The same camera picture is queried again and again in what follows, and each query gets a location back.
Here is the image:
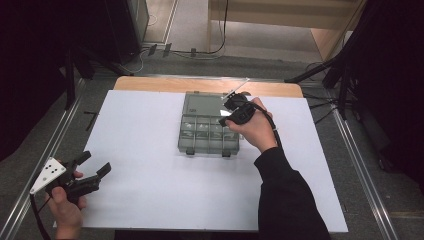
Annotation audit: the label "black hanging cable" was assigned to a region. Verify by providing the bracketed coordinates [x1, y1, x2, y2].
[173, 0, 230, 56]

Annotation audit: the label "black metal stand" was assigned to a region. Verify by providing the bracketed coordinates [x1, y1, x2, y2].
[63, 44, 134, 112]
[284, 0, 371, 121]

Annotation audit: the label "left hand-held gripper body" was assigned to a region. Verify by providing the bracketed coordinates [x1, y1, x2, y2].
[29, 157, 102, 205]

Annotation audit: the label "person's left hand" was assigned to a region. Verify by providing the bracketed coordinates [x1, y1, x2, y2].
[44, 186, 88, 240]

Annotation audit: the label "black floor cables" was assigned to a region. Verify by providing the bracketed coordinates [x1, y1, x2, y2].
[301, 61, 339, 125]

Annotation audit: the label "grey clear plastic organizer box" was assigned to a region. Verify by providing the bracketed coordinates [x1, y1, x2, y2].
[177, 90, 246, 158]

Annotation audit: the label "black angled floor bracket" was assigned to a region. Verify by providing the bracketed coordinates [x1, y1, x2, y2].
[83, 110, 100, 132]

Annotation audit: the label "aluminium floor rail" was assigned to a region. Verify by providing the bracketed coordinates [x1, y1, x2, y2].
[0, 78, 86, 240]
[331, 99, 400, 240]

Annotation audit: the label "person's right hand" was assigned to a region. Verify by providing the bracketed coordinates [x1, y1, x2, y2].
[225, 97, 280, 154]

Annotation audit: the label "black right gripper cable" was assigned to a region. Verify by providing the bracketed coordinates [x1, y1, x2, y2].
[250, 100, 284, 150]

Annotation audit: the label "black cabinet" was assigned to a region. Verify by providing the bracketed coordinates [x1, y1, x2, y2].
[101, 0, 150, 65]

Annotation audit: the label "white table sheet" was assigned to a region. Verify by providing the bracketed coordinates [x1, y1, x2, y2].
[73, 89, 350, 234]

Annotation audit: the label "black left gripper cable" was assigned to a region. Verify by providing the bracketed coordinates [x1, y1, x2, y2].
[29, 193, 53, 240]

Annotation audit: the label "white floor cable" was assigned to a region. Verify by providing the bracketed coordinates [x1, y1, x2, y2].
[116, 48, 149, 75]

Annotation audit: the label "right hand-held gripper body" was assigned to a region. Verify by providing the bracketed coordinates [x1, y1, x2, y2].
[220, 77, 257, 124]

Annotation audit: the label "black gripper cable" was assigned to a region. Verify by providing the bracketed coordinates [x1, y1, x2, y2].
[250, 100, 284, 150]
[29, 193, 53, 240]

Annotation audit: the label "light wooden furniture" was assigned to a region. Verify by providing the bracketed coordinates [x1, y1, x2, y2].
[206, 0, 368, 62]

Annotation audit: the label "black curtain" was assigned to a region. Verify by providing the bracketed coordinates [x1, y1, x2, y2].
[0, 0, 113, 163]
[346, 0, 424, 186]

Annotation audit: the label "wooden table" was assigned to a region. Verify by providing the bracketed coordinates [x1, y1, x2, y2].
[113, 75, 304, 99]

